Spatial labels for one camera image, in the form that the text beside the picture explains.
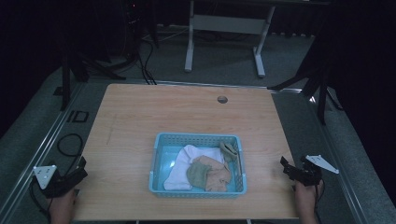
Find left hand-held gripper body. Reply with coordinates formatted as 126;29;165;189
32;164;82;199

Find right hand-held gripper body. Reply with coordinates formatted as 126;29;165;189
295;154;340;188

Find person's right hand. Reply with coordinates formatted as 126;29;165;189
294;181;324;214

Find person's left hand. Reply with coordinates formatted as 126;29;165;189
49;189;78;219

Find olive sock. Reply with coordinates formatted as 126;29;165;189
219;141;238;162

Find peach sock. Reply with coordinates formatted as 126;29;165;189
191;155;233;193

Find black metal stand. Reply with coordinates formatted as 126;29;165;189
268;27;345;126
59;27;127;112

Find light blue plastic basket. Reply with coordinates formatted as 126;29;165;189
148;132;248;200

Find green sock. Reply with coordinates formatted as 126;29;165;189
186;161;213;190

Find white cloth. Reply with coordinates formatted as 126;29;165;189
163;144;226;191

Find dark equipment rack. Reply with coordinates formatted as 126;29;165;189
122;0;160;63

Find looped black floor cable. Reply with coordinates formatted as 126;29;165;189
56;133;85;175

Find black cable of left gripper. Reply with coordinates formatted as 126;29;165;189
28;178;52;222

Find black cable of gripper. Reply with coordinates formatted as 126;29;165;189
313;178;326;224
28;178;52;222

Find metal floor rail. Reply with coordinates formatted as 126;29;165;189
303;92;372;224
0;82;87;220

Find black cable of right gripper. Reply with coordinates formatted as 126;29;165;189
313;178;326;224

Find black floor cables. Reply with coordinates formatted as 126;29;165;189
135;38;158;86

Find white desk frame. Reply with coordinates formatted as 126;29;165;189
184;0;276;78

